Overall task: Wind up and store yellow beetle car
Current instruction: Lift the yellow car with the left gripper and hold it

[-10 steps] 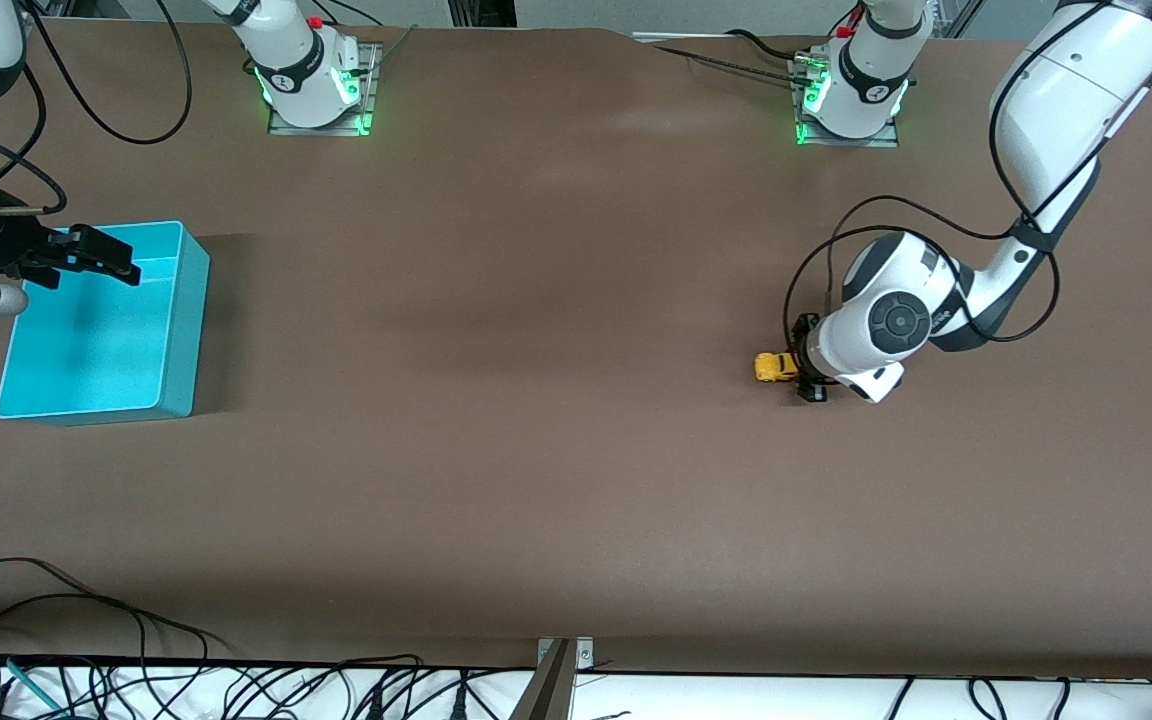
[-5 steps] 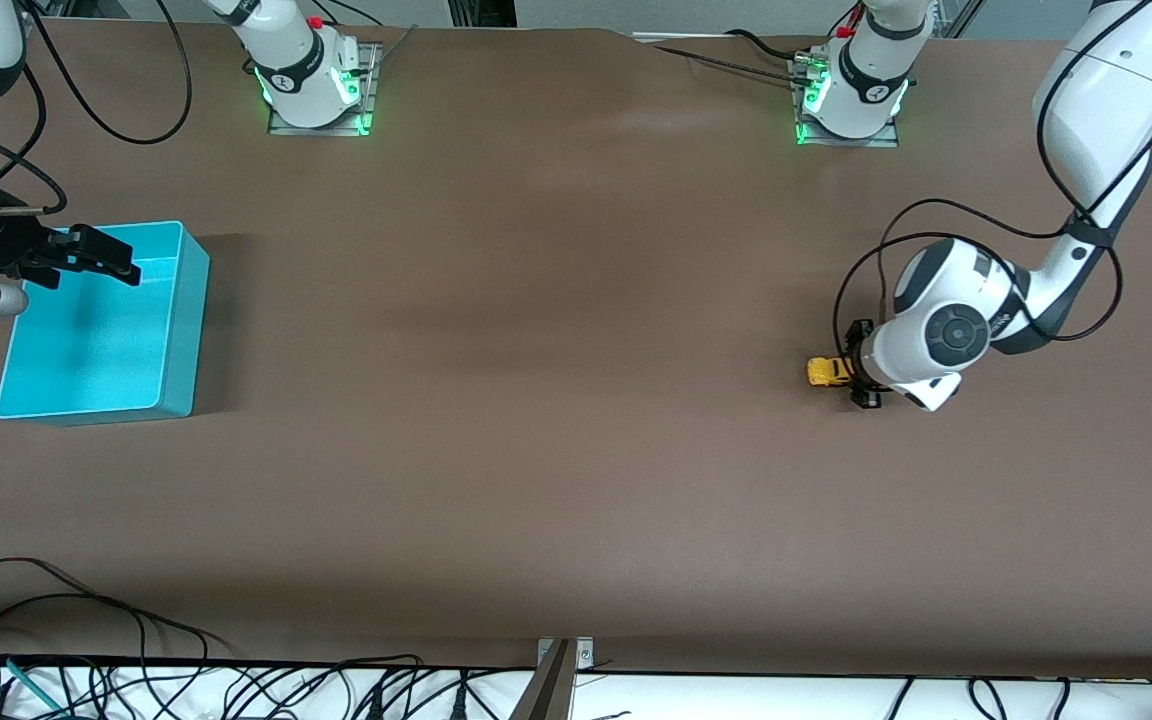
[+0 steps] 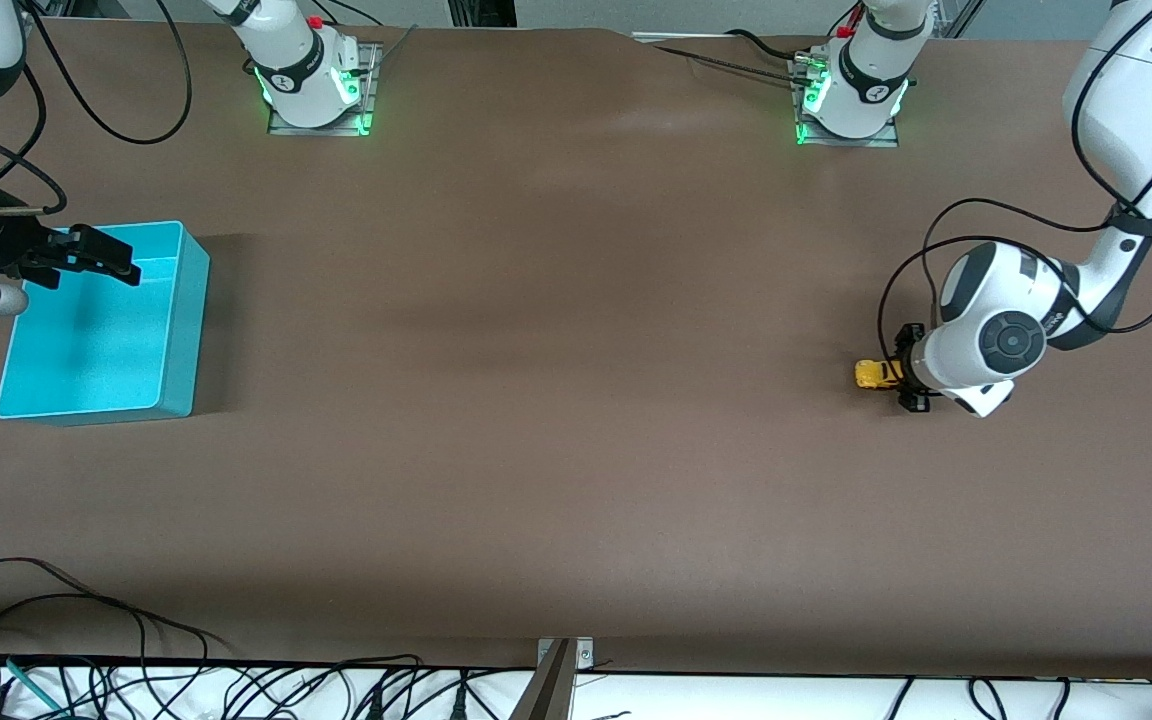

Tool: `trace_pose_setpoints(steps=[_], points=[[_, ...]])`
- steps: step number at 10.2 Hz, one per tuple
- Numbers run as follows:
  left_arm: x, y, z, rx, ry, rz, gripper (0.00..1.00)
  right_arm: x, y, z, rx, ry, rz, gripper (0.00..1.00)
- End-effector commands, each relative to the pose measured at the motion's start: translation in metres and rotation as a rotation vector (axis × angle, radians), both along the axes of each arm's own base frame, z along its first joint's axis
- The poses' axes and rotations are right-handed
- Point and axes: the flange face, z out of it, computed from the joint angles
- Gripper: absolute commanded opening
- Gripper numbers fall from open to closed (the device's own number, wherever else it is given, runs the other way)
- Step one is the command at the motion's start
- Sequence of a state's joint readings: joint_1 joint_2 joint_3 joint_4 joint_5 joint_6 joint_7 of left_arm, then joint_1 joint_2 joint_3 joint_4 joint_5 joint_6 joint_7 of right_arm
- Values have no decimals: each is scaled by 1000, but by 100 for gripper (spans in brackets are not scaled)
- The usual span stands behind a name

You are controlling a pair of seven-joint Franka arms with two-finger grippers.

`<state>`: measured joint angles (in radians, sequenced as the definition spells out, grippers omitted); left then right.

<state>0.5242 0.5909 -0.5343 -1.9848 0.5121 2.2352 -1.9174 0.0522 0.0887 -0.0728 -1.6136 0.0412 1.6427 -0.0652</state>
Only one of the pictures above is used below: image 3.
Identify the teal plastic storage bin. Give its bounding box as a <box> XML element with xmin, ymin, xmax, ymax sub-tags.
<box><xmin>0</xmin><ymin>221</ymin><xmax>211</xmax><ymax>426</ymax></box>

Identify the white lower shelf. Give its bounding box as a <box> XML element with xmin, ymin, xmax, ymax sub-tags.
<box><xmin>0</xmin><ymin>655</ymin><xmax>1152</xmax><ymax>720</ymax></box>

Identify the dark metal bar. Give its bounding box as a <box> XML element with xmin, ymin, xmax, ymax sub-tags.
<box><xmin>508</xmin><ymin>640</ymin><xmax>577</xmax><ymax>720</ymax></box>

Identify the right gripper short black cable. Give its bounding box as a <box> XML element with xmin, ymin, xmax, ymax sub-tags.
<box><xmin>0</xmin><ymin>118</ymin><xmax>67</xmax><ymax>216</ymax></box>

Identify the right arm long black cable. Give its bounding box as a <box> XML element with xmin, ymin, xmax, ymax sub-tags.
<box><xmin>21</xmin><ymin>0</ymin><xmax>193</xmax><ymax>146</ymax></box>

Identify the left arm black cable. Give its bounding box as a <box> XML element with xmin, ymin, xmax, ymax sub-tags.
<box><xmin>879</xmin><ymin>0</ymin><xmax>1152</xmax><ymax>381</ymax></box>

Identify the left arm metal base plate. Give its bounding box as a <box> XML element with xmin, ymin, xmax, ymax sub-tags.
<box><xmin>796</xmin><ymin>55</ymin><xmax>900</xmax><ymax>149</ymax></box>

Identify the black looped cable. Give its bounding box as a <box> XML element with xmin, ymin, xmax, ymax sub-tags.
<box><xmin>0</xmin><ymin>556</ymin><xmax>232</xmax><ymax>661</ymax></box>
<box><xmin>0</xmin><ymin>594</ymin><xmax>212</xmax><ymax>720</ymax></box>

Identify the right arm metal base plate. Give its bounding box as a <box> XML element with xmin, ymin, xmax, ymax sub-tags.
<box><xmin>268</xmin><ymin>42</ymin><xmax>382</xmax><ymax>137</ymax></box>

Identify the aluminium frame profile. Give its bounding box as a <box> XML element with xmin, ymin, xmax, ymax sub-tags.
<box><xmin>936</xmin><ymin>0</ymin><xmax>985</xmax><ymax>39</ymax></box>

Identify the thin black base cable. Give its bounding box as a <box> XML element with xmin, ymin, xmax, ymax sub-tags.
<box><xmin>651</xmin><ymin>45</ymin><xmax>817</xmax><ymax>86</ymax></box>

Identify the thick black base cable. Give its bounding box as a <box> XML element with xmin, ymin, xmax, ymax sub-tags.
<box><xmin>726</xmin><ymin>28</ymin><xmax>822</xmax><ymax>61</ymax></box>

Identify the right arm base black cable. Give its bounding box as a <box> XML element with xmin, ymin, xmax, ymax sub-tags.
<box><xmin>321</xmin><ymin>0</ymin><xmax>384</xmax><ymax>27</ymax></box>

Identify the silver metal bracket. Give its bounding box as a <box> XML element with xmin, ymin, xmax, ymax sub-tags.
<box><xmin>536</xmin><ymin>637</ymin><xmax>595</xmax><ymax>671</ymax></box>

